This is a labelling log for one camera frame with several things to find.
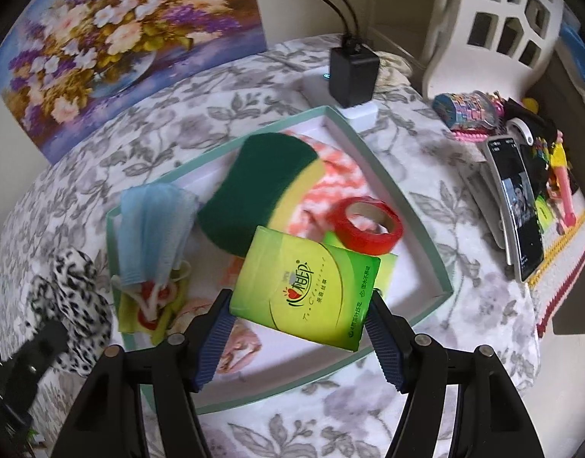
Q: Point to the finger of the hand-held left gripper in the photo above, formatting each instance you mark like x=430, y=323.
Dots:
x=40, y=348

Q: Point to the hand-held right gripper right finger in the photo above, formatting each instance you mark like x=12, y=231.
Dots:
x=385, y=343

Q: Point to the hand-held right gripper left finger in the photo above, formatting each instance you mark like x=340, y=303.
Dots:
x=211, y=343

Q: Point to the pink printed packet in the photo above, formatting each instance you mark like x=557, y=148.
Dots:
x=240, y=343

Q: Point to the leopard print scrunchie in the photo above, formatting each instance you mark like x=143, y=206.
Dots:
x=78, y=296

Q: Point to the red fabric ornament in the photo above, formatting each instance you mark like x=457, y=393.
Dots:
x=154, y=292

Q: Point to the green tissue packet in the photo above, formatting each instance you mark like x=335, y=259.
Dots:
x=389, y=261
x=292, y=291

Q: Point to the lime green cloth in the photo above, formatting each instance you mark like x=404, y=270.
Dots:
x=128, y=315

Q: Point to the teal cardboard box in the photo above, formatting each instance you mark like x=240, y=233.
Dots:
x=407, y=229

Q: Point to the red tape roll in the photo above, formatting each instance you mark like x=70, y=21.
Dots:
x=340, y=229

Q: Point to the blue face mask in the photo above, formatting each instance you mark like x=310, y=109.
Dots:
x=149, y=229

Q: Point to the green scouring sponge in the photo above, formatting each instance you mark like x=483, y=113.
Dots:
x=245, y=186

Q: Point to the pink white striped sock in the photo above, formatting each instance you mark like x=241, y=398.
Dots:
x=340, y=181

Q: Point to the grey floral blanket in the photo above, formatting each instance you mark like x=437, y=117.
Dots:
x=440, y=343

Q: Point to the silver phone stand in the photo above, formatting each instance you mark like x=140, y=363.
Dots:
x=488, y=210

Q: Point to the smartphone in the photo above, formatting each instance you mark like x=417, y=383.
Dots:
x=516, y=200

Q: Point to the yellow red crochet mat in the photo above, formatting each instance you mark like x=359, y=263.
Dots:
x=564, y=257

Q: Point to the multicoloured cylinder toy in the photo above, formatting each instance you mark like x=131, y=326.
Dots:
x=464, y=107

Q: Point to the white power strip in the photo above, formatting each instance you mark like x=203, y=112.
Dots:
x=316, y=90

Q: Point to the cream lace cloth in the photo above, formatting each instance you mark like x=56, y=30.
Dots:
x=392, y=71

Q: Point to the black charger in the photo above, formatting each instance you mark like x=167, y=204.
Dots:
x=354, y=71

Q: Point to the floral painting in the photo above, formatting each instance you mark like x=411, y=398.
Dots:
x=121, y=43

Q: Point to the white plastic basket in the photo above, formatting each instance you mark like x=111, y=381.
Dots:
x=464, y=0

